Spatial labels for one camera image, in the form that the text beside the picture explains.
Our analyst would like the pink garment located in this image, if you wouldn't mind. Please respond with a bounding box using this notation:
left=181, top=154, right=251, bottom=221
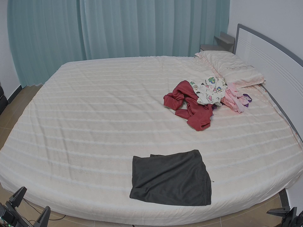
left=221, top=82, right=248, bottom=114

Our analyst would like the blue-green curtain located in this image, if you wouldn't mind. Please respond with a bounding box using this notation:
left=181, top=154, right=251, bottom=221
left=7, top=0, right=91, bottom=87
left=79, top=0, right=231, bottom=58

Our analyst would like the black cable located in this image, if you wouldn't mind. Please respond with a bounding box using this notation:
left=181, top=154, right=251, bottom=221
left=23, top=194, right=67, bottom=221

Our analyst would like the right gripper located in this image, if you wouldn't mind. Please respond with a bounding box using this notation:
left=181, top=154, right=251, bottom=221
left=266, top=206, right=303, bottom=227

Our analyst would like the white printed pyjama top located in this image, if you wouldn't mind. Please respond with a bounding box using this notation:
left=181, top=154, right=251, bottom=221
left=190, top=75, right=228, bottom=106

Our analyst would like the purple garment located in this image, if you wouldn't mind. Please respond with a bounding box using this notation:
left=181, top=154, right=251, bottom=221
left=242, top=94, right=253, bottom=108

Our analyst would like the dark red garment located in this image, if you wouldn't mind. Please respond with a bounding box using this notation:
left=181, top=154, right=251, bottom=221
left=163, top=80, right=214, bottom=131

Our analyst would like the cream pillow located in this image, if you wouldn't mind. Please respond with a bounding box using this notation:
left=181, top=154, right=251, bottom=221
left=195, top=50, right=267, bottom=89

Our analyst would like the bed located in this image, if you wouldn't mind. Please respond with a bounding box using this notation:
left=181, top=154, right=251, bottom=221
left=0, top=24, right=303, bottom=224

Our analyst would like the black T-shirt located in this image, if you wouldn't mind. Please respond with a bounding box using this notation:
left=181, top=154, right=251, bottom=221
left=129, top=149, right=212, bottom=207

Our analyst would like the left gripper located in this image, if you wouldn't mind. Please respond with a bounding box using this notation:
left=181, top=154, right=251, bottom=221
left=0, top=186, right=51, bottom=227

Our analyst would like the black chest of drawers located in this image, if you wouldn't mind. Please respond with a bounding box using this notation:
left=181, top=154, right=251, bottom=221
left=0, top=82, right=7, bottom=115

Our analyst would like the grey bedside table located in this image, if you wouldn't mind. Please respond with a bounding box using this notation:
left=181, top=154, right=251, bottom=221
left=200, top=31, right=235, bottom=54

